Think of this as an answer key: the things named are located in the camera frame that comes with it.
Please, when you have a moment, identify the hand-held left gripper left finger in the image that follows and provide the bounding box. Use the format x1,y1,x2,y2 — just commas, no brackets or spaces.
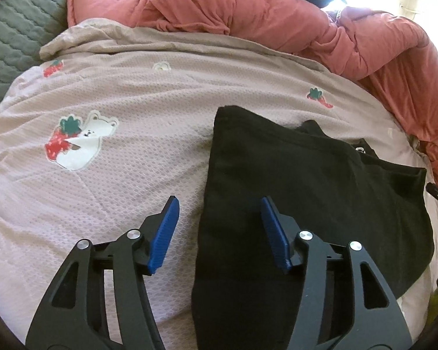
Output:
25,196,180,350

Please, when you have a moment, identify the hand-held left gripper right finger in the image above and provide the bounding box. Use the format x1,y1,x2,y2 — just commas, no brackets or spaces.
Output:
260,197,413,350

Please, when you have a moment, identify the mauve printed blanket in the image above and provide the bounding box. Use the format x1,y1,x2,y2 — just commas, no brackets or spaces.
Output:
0,18,438,350

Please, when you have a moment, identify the black sweater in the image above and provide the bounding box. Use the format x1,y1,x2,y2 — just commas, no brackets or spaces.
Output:
191,106,435,350

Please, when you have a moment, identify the pink duvet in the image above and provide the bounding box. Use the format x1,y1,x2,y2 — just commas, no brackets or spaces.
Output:
66,0,438,190

